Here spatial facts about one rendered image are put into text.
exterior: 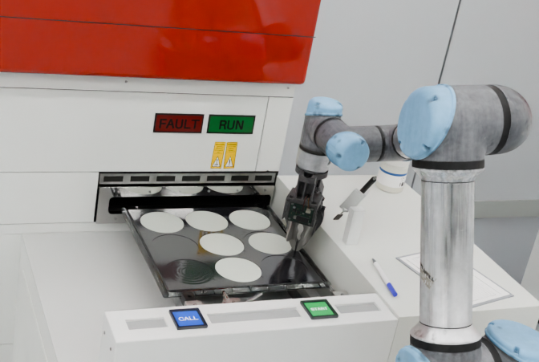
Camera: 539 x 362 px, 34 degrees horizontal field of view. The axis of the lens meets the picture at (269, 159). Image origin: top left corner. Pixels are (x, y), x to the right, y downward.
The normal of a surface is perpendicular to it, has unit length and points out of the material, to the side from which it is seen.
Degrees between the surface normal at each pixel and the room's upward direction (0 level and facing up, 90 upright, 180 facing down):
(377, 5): 90
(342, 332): 90
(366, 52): 90
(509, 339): 5
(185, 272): 0
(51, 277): 0
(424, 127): 87
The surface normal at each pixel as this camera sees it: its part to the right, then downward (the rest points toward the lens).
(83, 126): 0.37, 0.42
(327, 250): -0.91, 0.00
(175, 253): 0.18, -0.91
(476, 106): 0.35, -0.34
